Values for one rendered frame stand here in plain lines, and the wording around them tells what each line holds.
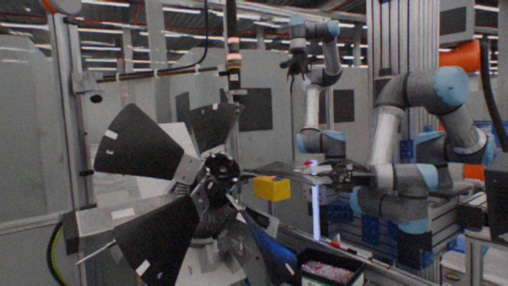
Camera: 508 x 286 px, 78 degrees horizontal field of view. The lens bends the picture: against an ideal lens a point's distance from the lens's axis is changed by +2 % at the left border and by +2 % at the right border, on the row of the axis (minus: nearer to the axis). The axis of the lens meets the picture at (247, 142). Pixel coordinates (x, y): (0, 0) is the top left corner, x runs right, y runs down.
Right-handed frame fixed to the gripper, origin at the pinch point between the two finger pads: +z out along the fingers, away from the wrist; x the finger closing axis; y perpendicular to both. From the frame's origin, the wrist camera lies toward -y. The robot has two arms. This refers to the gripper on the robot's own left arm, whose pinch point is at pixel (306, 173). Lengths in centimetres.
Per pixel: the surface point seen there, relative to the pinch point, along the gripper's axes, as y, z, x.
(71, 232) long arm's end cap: 40, 56, 4
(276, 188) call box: -33.4, 18.9, 17.6
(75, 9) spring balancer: -8, 90, -64
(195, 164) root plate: 14.2, 32.0, -6.7
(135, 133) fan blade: 21, 47, -18
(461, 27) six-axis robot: -369, -142, -75
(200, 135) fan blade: -1.6, 37.5, -13.3
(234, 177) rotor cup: 13.4, 19.8, -2.5
